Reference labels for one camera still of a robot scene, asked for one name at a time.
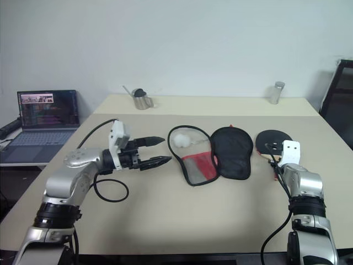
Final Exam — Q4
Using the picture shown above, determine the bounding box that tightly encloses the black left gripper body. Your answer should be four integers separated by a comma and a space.
119, 137, 142, 171

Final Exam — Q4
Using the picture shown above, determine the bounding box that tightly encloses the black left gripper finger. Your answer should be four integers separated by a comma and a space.
138, 155, 173, 171
137, 135, 166, 147

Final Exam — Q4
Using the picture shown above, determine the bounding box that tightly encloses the black table tennis paddle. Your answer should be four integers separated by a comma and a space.
255, 129, 294, 182

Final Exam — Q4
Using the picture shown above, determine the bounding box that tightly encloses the black open paddle case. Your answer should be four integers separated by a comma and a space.
167, 124, 254, 187

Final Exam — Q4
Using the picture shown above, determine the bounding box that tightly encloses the white fluffy ball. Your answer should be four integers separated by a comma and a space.
172, 132, 192, 149

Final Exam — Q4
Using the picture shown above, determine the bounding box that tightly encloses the steel watering can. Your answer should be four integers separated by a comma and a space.
122, 85, 155, 110

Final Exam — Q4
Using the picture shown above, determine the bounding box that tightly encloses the black chair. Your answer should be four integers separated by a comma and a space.
319, 58, 353, 151

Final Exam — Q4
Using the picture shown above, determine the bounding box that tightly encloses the grey open laptop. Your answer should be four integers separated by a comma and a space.
1, 89, 81, 164

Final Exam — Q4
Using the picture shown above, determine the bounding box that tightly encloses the black elongated device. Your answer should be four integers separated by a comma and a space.
0, 116, 22, 140

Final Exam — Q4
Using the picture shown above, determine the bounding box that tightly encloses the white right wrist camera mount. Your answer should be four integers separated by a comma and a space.
277, 139, 302, 168

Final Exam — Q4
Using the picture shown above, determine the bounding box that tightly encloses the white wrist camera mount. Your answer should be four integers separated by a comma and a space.
277, 139, 302, 168
108, 120, 133, 169

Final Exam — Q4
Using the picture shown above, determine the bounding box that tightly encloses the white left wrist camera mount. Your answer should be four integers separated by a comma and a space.
108, 120, 133, 169

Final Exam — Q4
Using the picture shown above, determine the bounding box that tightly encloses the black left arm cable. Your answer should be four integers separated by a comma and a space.
78, 118, 130, 203

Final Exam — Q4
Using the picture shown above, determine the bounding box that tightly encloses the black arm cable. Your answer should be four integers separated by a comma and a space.
78, 118, 130, 203
260, 142, 295, 265

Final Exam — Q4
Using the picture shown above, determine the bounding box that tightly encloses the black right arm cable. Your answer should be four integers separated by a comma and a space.
260, 142, 295, 265

